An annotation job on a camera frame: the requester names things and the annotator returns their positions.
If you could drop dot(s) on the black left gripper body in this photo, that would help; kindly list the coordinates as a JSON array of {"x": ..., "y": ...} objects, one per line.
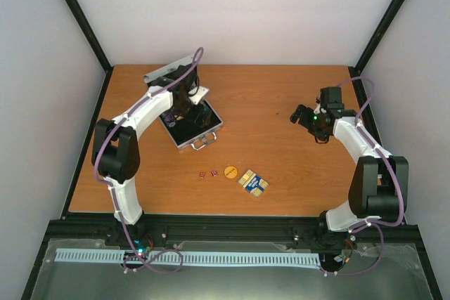
[{"x": 182, "y": 109}]

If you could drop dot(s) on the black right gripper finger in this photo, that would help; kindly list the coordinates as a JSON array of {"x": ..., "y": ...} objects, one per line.
[
  {"x": 302, "y": 109},
  {"x": 297, "y": 118}
]

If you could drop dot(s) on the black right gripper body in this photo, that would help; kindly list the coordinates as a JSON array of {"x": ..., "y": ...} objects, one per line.
[{"x": 313, "y": 124}]

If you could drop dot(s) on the aluminium poker case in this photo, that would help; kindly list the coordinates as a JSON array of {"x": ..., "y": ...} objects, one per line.
[{"x": 188, "y": 131}]

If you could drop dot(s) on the blue chip stack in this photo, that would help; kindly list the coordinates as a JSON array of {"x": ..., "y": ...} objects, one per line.
[{"x": 205, "y": 118}]

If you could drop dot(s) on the yellow card box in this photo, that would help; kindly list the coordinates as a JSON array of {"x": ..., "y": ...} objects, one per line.
[{"x": 253, "y": 183}]

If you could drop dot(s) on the purple chip stack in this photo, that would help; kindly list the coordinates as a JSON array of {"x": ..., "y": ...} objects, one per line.
[{"x": 168, "y": 119}]

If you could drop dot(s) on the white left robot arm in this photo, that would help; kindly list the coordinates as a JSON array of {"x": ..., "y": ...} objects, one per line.
[{"x": 115, "y": 155}]

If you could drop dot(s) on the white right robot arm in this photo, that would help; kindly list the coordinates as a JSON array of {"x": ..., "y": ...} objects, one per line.
[{"x": 378, "y": 191}]

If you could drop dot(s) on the yellow big blind button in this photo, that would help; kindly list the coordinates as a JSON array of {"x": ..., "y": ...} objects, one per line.
[{"x": 230, "y": 172}]

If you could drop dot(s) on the light blue cable duct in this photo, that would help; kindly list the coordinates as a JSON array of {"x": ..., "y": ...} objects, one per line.
[{"x": 191, "y": 259}]

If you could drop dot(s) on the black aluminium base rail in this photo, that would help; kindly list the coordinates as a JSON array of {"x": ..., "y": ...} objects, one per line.
[{"x": 166, "y": 230}]

